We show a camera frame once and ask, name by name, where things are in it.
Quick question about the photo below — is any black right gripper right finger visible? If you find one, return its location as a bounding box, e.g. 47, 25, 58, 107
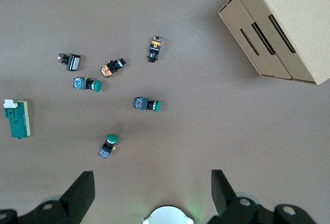
207, 169, 317, 224

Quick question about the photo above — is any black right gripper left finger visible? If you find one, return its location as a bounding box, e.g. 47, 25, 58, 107
0, 171, 95, 224

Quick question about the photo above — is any green load switch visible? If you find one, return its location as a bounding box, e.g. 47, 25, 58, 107
3, 99, 32, 140

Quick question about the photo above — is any brown table mat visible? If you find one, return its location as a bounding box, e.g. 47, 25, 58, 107
0, 0, 330, 224

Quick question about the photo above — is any brown cardboard stepped box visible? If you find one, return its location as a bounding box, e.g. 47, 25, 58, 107
218, 0, 330, 85

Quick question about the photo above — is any green mushroom pushbutton switch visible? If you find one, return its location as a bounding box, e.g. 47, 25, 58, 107
97, 133, 120, 160
134, 96, 161, 113
73, 76, 103, 93

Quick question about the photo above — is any black red button switch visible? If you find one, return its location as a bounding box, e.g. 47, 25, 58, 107
57, 53, 81, 72

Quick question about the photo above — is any black selector switch orange body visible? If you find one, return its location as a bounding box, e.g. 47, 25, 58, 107
100, 58, 127, 78
146, 35, 163, 63

